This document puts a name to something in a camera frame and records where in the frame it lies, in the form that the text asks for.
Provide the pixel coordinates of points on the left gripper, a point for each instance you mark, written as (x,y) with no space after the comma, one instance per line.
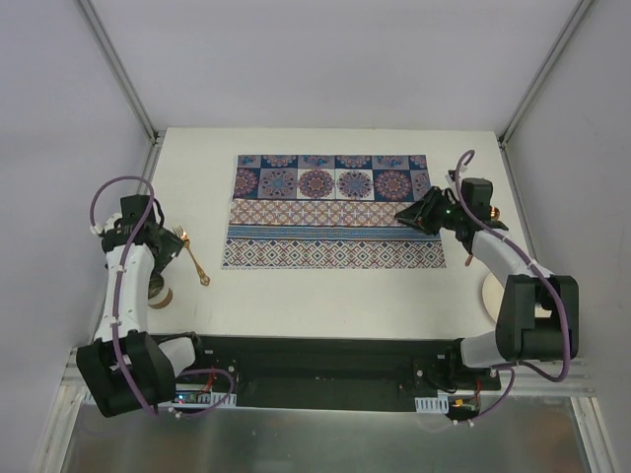
(165,244)

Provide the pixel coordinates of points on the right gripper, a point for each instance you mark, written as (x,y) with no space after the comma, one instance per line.
(436,211)

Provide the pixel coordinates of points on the metal cup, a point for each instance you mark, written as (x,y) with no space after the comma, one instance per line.
(160,294)

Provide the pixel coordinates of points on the copper spoon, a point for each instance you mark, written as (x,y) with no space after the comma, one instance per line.
(494,215)

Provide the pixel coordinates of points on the cream plate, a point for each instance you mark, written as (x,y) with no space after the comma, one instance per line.
(492,293)

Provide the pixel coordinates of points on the patterned cloth placemat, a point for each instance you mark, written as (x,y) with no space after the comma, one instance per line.
(328,212)

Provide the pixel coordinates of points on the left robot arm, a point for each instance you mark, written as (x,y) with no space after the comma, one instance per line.
(134,282)

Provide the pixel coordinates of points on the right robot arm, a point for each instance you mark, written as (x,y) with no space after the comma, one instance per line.
(537,324)

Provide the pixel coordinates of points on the gold fork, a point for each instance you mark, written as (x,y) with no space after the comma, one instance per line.
(182,234)

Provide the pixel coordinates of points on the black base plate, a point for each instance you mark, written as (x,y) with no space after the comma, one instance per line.
(334,374)

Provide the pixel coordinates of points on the right aluminium frame post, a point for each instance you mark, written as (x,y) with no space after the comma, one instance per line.
(558,47)

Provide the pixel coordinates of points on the aluminium frame post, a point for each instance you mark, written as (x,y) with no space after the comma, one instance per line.
(116,68)
(558,47)

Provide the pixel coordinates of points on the left aluminium frame post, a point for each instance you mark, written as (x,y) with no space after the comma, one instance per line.
(116,68)

